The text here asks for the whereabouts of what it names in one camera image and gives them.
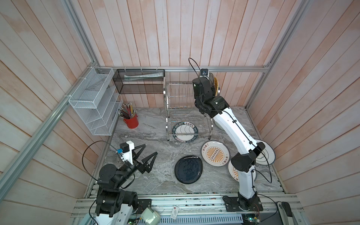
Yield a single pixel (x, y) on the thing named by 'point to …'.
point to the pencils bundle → (126, 111)
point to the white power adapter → (150, 217)
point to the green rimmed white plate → (185, 127)
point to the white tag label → (175, 212)
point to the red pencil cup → (132, 123)
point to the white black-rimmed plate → (267, 156)
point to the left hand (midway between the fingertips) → (151, 152)
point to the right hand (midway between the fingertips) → (204, 86)
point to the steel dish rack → (183, 116)
